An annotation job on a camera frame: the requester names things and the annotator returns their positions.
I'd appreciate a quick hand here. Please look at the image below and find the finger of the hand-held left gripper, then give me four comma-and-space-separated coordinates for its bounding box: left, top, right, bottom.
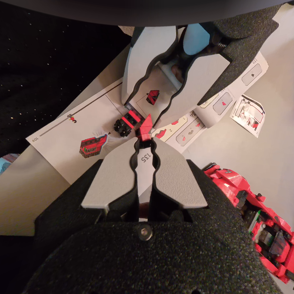
121, 25, 179, 107
149, 51, 232, 129

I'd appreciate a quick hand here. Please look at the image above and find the black red lego block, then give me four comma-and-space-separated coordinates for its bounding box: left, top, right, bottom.
137, 114, 154, 140

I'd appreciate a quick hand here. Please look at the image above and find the red black green lego assembly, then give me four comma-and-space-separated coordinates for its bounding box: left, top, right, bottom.
114, 107, 144, 137

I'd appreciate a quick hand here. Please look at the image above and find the white sticker sheet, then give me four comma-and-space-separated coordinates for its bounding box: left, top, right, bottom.
230, 94, 267, 138

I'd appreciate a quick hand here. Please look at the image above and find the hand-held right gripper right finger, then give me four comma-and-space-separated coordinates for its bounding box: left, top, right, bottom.
149, 137, 208, 212

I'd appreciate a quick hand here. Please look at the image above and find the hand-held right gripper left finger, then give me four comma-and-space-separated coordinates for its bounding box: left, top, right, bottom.
81, 138, 139, 214

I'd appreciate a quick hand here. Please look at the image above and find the red lego car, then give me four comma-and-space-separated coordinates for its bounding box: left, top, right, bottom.
202, 162, 294, 283

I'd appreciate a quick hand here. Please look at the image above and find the lego instruction booklet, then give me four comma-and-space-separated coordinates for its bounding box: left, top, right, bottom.
25, 51, 269, 184

